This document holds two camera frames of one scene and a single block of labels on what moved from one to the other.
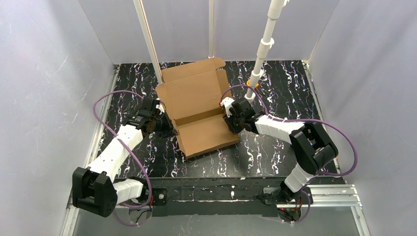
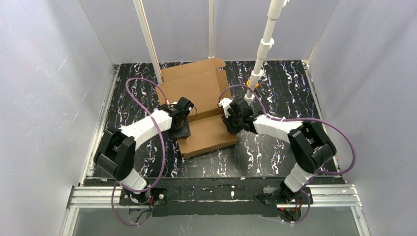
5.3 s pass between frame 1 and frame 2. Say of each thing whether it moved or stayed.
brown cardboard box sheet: stayed
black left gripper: moved
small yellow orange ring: stayed
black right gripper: stayed
